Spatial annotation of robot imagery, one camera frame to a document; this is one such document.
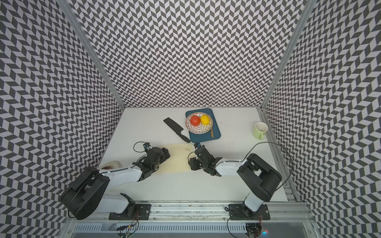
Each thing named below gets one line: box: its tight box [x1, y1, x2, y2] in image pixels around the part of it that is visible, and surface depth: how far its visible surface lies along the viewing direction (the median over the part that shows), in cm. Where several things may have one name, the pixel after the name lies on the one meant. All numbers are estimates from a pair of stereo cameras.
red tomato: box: [190, 115, 201, 127], surface depth 107 cm
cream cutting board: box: [156, 143, 194, 174], surface depth 90 cm
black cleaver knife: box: [163, 117, 191, 143], surface depth 111 cm
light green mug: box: [254, 121, 269, 140], surface depth 97 cm
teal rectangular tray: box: [185, 108, 221, 143], surface depth 104 cm
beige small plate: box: [98, 160, 123, 170], surface depth 89 cm
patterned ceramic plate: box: [185, 112, 214, 135], surface depth 107 cm
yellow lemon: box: [199, 114, 210, 125], surface depth 108 cm
